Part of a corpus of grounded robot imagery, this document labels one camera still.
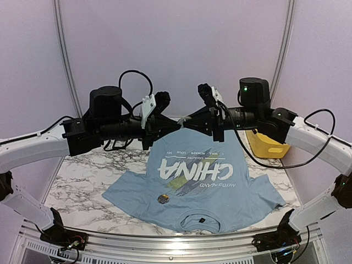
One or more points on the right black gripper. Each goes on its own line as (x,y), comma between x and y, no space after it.
(202,115)

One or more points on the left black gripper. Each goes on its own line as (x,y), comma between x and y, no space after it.
(153,132)

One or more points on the black brooch box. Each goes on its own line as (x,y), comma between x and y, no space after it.
(119,145)

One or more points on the light blue printed t-shirt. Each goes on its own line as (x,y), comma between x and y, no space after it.
(208,184)

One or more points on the white round brooch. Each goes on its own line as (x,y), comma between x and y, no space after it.
(163,199)

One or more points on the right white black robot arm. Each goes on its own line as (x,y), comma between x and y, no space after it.
(285,127)

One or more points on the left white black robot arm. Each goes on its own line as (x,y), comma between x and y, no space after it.
(109,117)

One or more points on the yellow plastic basket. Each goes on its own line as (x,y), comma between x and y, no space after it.
(264,147)

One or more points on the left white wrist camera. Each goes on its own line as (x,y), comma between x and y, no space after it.
(154,104)

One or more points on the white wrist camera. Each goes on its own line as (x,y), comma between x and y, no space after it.
(207,95)
(154,104)

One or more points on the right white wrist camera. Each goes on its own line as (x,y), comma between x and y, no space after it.
(207,95)

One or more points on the left aluminium wall post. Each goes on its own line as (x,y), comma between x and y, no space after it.
(58,18)

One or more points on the aluminium wall post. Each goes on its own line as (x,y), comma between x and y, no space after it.
(58,18)
(284,46)

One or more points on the aluminium front frame rail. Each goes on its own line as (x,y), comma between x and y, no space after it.
(237,247)

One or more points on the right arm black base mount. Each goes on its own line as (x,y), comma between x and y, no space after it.
(284,236)

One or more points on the right aluminium wall post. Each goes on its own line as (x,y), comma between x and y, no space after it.
(284,46)

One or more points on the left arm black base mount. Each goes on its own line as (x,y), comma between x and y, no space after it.
(58,234)

